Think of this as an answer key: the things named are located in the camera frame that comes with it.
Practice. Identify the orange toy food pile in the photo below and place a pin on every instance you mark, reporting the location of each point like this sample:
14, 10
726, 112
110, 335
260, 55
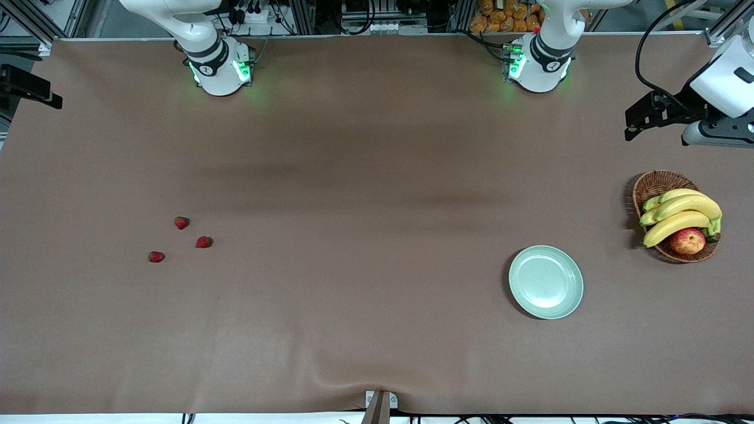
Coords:
506, 16

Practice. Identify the aluminium frame post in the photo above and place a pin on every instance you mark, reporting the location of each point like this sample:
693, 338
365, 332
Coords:
303, 17

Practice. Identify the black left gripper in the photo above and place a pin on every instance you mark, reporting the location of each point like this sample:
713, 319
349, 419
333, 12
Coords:
683, 103

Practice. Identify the aluminium frame corner rail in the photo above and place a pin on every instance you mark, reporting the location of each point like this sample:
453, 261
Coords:
716, 36

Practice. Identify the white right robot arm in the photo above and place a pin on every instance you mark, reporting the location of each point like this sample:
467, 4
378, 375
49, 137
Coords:
218, 76

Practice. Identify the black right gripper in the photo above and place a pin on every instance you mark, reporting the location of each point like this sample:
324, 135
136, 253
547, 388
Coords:
23, 85

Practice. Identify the brown table cloth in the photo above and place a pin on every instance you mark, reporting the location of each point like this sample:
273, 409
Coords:
377, 330

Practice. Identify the red strawberry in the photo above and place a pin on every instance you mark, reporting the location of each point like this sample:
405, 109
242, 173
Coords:
181, 222
203, 242
156, 257

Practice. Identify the light green plate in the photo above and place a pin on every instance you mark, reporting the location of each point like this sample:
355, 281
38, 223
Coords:
546, 282

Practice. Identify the metal table bracket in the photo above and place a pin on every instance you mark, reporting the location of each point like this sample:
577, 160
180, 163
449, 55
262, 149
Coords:
381, 406

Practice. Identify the short green-tipped banana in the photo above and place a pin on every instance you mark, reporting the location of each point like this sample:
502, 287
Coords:
648, 218
651, 204

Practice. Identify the white power strip with plugs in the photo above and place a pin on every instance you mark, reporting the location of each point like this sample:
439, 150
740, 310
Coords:
250, 15

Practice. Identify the brown wicker basket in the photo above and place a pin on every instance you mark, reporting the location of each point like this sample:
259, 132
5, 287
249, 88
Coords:
657, 184

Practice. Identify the long yellow banana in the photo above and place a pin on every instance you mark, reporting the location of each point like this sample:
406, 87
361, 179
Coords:
692, 205
674, 227

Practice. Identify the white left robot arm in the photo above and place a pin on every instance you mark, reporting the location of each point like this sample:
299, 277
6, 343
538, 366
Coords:
545, 70

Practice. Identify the red yellow apple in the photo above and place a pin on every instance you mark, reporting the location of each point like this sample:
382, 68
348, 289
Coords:
687, 241

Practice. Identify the medium green-tipped banana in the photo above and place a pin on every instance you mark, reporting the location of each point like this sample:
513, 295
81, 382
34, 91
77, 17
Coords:
677, 194

